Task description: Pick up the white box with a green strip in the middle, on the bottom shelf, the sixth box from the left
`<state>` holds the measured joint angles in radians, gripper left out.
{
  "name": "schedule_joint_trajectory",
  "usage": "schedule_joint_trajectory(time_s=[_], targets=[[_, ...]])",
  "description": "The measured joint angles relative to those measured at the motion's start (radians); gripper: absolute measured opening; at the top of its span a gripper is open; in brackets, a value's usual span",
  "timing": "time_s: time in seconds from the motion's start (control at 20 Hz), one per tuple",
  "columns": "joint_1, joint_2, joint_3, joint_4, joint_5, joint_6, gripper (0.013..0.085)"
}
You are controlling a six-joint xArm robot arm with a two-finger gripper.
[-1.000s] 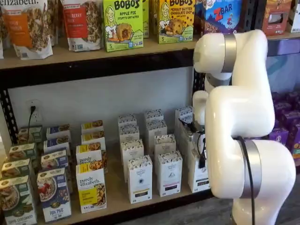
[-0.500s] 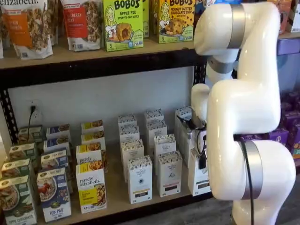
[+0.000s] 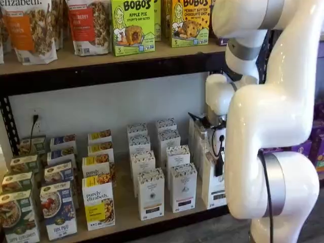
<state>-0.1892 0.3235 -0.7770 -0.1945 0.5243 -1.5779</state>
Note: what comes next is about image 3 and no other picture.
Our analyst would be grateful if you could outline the green oatmeal box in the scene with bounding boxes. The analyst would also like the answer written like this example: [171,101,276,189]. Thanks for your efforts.
[19,136,48,155]
[1,171,35,193]
[10,153,40,174]
[0,189,40,243]

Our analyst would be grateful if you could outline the white box green strip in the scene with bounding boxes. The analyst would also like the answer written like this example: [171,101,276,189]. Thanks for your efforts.
[193,125,211,157]
[188,117,203,146]
[207,154,228,210]
[199,138,216,183]

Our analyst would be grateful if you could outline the yellow Bobo's peanut butter box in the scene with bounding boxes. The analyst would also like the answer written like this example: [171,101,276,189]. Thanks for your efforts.
[161,0,173,40]
[171,0,211,48]

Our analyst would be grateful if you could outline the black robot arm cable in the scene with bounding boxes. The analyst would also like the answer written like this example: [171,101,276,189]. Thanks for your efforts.
[258,149,275,243]

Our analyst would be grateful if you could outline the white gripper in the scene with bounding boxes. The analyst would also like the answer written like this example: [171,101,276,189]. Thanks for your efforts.
[208,121,227,177]

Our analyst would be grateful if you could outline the white box yellow strip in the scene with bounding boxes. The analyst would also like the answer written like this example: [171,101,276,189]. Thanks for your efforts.
[137,167,165,221]
[130,150,156,197]
[127,123,149,137]
[128,134,151,154]

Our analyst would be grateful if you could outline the green Bobo's apple pie box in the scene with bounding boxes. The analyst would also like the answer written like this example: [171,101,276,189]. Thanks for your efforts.
[110,0,155,56]
[153,0,162,42]

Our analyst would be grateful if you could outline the Purely Elizabeth yellow white box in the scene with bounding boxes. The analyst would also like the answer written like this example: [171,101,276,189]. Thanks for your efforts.
[82,154,116,179]
[88,141,114,159]
[88,129,112,145]
[82,174,116,231]

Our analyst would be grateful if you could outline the black power plug cord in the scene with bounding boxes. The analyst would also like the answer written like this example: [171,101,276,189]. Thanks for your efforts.
[30,114,39,150]

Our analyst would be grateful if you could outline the blue oatmeal box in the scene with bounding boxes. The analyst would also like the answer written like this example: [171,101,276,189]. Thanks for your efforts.
[50,134,76,150]
[44,161,75,184]
[39,181,78,240]
[47,146,76,165]

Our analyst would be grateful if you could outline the purple cookie box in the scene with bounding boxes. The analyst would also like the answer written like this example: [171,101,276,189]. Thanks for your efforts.
[313,120,324,135]
[290,140,312,155]

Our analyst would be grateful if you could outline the granola bag red label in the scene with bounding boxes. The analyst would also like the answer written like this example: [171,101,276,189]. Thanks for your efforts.
[65,0,112,56]

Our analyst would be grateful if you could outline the white box pink strip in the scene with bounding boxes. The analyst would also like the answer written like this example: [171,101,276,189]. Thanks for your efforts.
[157,129,181,167]
[170,162,198,213]
[155,118,177,133]
[166,144,191,175]

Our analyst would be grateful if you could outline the white wall outlet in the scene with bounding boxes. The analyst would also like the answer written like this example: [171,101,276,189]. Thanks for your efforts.
[28,107,44,134]

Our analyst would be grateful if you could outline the granola bag orange label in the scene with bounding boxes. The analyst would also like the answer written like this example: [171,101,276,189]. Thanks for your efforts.
[1,0,58,65]

